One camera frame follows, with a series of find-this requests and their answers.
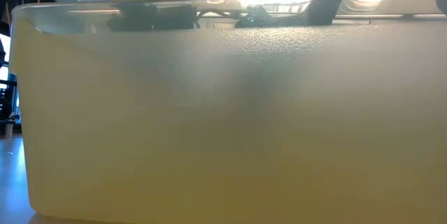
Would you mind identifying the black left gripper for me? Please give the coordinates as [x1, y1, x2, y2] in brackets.
[106, 3, 196, 32]

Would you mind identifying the yellow translucent plastic basket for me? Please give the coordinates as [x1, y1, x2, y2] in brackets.
[8, 0, 447, 224]

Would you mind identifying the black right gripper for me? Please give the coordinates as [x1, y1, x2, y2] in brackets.
[233, 6, 277, 29]

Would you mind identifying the black equipment stand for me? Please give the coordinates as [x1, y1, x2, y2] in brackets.
[0, 38, 21, 138]

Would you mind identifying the large glass window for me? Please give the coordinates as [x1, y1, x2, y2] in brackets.
[0, 32, 17, 124]

